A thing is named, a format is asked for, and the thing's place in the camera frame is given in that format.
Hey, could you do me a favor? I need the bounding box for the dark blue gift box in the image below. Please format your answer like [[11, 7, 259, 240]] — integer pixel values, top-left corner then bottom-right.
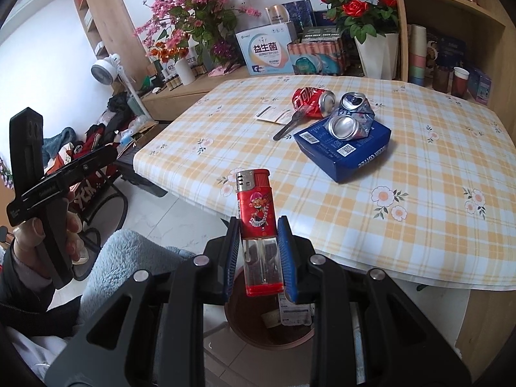
[[282, 0, 315, 33]]

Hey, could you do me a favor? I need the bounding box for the low wooden sideboard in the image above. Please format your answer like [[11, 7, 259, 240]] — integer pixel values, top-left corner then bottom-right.
[[139, 64, 253, 124]]

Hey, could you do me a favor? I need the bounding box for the red rose plant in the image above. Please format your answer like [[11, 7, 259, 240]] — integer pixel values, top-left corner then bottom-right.
[[320, 0, 400, 45]]

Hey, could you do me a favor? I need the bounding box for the wooden shelf unit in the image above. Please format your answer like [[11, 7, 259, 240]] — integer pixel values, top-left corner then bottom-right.
[[385, 0, 516, 138]]

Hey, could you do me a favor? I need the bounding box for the orange flower bunch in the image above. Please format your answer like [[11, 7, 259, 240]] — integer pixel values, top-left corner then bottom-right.
[[147, 42, 190, 65]]

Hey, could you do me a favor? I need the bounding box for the white fan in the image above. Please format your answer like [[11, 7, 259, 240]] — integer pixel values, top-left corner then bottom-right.
[[91, 54, 156, 122]]

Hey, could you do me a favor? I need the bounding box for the red lighter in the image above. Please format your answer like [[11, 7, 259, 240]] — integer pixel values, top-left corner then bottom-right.
[[234, 168, 286, 297]]

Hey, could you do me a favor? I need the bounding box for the white flower pot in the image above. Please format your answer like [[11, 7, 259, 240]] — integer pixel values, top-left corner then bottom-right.
[[354, 32, 400, 80]]

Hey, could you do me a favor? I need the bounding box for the white paper tag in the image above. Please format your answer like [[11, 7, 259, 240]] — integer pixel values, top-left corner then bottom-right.
[[255, 105, 294, 124]]

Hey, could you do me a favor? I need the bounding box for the stack of pastel cups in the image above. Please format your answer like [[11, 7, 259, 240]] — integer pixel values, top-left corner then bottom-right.
[[408, 24, 429, 86]]

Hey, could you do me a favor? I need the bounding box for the silver canister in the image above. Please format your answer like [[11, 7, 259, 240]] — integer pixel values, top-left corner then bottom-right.
[[265, 5, 289, 25]]

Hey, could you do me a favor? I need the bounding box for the red bag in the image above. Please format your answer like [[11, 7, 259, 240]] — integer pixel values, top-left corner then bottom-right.
[[48, 145, 117, 214]]

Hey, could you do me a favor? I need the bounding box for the person's left hand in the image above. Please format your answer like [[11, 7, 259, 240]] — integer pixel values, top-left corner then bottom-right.
[[12, 191, 88, 275]]

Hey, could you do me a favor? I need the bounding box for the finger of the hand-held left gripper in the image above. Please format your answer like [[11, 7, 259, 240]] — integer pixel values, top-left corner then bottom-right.
[[66, 145, 118, 188]]

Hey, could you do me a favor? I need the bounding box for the dark blue book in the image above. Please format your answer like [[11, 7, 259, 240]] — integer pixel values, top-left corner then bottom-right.
[[437, 34, 468, 67]]

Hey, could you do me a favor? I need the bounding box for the crushed blue can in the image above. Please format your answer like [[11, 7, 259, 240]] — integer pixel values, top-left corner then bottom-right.
[[339, 91, 375, 119]]

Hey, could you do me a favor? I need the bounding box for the white label wrapper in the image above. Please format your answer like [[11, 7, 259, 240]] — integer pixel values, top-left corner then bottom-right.
[[278, 293, 314, 326]]

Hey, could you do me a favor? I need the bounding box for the light blue fleece cloth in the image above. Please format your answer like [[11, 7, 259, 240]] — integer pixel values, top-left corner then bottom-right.
[[78, 229, 198, 325]]

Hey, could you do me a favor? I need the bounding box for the narrow wooden shelf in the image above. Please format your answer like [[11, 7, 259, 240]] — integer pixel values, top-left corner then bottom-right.
[[70, 0, 140, 81]]

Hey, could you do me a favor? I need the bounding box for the dark green box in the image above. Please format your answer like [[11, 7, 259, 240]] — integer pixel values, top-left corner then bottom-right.
[[300, 26, 343, 45]]

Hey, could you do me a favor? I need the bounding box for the row of small brown bottles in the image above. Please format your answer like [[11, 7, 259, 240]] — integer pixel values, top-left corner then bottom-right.
[[155, 70, 182, 91]]

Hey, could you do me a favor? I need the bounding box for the purple flower bunch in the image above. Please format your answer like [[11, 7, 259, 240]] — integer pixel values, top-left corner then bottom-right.
[[210, 40, 238, 65]]

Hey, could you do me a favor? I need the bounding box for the blue cardboard box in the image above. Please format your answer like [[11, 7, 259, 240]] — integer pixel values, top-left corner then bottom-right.
[[293, 118, 392, 184]]

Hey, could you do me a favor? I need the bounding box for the red paper cup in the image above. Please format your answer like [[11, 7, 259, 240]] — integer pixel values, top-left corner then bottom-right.
[[451, 66, 470, 97]]

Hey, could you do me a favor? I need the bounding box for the brown glass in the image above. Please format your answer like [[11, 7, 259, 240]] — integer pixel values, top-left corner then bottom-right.
[[432, 64, 450, 93]]

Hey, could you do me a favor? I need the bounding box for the white and blue carton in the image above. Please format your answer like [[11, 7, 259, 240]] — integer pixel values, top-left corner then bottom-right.
[[235, 22, 297, 76]]

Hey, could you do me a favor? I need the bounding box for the person's left forearm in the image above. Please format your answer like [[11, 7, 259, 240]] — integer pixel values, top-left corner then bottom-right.
[[0, 246, 83, 337]]

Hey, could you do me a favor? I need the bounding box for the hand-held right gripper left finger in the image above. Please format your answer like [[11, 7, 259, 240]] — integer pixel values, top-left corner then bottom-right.
[[44, 217, 243, 387]]

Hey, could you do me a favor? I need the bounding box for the red cola can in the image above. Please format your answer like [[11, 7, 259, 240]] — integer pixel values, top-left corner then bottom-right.
[[292, 87, 336, 118]]

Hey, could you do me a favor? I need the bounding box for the dark spoon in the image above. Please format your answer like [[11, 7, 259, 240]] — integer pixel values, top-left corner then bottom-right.
[[273, 111, 307, 142]]

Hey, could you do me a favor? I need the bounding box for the small purple blue box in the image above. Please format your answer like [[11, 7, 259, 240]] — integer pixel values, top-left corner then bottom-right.
[[468, 66, 492, 104]]

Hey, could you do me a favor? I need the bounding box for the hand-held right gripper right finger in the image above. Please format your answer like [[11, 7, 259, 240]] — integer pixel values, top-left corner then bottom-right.
[[277, 215, 472, 387]]

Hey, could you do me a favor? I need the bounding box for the pink blossom bouquet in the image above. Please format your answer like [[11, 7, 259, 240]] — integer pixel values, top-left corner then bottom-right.
[[133, 0, 263, 69]]

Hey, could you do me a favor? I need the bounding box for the brown round bin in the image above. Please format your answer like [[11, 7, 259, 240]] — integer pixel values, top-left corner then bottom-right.
[[223, 292, 317, 349]]

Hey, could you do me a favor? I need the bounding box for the pink cloth item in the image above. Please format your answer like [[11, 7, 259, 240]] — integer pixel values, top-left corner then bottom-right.
[[207, 64, 238, 78]]

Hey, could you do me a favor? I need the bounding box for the white bottle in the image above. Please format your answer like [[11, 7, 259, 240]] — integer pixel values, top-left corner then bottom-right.
[[174, 57, 196, 86]]

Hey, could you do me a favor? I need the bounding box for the pile of clothes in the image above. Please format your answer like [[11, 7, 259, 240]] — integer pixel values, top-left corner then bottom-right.
[[42, 91, 156, 178]]

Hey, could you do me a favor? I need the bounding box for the black chair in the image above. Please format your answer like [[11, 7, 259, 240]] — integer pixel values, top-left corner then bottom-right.
[[81, 157, 166, 283]]

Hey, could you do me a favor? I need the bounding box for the crushed silver can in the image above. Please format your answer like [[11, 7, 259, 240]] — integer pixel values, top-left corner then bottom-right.
[[326, 114, 377, 141]]

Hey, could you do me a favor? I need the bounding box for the white cloth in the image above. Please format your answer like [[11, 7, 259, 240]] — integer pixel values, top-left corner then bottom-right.
[[6, 322, 75, 382]]

